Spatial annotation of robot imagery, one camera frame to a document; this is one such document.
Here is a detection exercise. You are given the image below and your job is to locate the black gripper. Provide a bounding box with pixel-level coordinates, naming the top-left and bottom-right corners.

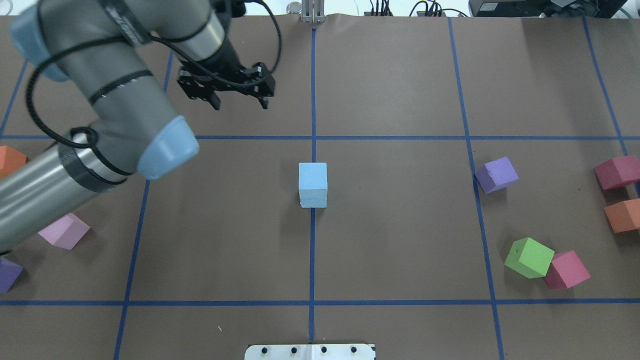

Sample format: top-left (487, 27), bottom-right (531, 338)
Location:
top-left (177, 38), bottom-right (275, 111)

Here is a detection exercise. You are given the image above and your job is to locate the light blue block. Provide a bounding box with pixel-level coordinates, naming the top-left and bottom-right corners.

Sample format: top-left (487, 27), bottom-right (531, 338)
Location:
top-left (298, 189), bottom-right (329, 208)
top-left (298, 162), bottom-right (329, 193)

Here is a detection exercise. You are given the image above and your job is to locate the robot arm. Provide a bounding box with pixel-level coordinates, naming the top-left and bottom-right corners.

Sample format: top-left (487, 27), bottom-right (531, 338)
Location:
top-left (1, 0), bottom-right (280, 256)

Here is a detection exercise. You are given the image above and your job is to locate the metal clamp at table edge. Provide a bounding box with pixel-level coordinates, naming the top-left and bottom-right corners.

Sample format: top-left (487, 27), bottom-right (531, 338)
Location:
top-left (285, 0), bottom-right (326, 24)

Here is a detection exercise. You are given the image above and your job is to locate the light pink block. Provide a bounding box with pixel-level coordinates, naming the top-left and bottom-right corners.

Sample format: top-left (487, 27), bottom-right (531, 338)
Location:
top-left (38, 213), bottom-right (90, 250)

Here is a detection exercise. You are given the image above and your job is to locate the orange block left side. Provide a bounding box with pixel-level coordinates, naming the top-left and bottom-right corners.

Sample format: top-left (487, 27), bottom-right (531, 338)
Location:
top-left (0, 145), bottom-right (28, 180)

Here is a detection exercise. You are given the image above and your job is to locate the orange block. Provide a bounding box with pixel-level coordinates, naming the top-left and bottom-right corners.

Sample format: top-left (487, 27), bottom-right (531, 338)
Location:
top-left (604, 198), bottom-right (640, 234)
top-left (0, 145), bottom-right (28, 180)

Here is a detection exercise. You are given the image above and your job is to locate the purple block right side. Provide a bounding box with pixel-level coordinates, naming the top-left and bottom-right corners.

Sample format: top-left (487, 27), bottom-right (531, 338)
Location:
top-left (474, 156), bottom-right (520, 194)

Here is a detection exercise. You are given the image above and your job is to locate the dark purple block left side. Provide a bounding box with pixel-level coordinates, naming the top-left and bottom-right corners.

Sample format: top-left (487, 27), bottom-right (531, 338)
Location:
top-left (0, 257), bottom-right (24, 294)

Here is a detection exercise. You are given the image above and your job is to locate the pink block beside green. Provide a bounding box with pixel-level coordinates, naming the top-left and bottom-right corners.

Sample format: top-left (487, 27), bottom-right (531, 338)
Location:
top-left (544, 250), bottom-right (591, 290)

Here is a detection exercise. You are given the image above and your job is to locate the dark pink block far right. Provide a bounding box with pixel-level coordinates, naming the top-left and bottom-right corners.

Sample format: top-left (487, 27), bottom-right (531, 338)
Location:
top-left (594, 155), bottom-right (640, 191)

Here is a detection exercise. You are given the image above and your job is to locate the orange block right side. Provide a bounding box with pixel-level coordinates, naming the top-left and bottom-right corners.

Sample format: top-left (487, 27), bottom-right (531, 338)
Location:
top-left (604, 198), bottom-right (640, 234)

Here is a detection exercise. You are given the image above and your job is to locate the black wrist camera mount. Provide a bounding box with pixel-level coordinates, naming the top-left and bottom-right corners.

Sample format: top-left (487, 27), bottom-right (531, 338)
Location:
top-left (209, 0), bottom-right (247, 21)

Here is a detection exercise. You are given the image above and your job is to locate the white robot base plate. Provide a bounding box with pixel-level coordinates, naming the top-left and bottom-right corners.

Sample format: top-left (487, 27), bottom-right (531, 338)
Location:
top-left (244, 343), bottom-right (377, 360)

